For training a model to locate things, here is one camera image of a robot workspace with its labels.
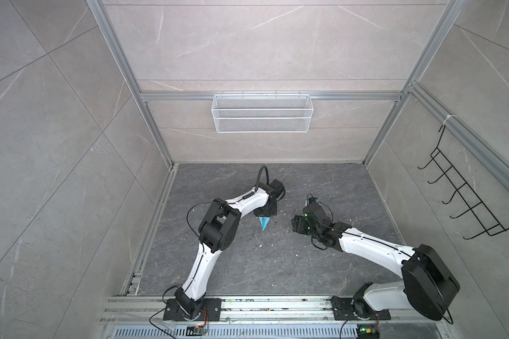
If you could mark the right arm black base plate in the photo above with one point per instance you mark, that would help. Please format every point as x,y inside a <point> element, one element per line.
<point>349,309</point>

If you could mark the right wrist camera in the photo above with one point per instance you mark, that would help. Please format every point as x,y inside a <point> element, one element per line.
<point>315,210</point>

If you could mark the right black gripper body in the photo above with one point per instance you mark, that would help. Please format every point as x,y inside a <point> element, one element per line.
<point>302,227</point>

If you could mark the white cable tie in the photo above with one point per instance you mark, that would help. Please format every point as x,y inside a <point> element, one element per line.
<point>449,116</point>

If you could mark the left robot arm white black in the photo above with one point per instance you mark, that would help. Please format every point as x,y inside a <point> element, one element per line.
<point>217,231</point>

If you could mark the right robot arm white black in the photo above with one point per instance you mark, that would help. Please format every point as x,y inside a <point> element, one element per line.
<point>425,283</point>

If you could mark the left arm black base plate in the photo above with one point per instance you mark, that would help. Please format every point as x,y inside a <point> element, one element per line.
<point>205,309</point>

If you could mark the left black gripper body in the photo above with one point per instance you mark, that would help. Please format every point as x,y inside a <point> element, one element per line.
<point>268,211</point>

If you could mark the aluminium mounting rail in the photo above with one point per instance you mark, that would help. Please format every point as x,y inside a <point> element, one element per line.
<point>250,309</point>

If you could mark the light blue paper sheet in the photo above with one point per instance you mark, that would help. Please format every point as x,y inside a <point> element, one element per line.
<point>264,221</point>

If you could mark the black wire hook rack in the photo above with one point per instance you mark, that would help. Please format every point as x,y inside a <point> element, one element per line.
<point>463,191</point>

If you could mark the white wire mesh basket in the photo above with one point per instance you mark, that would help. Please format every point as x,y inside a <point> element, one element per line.
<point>234,114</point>

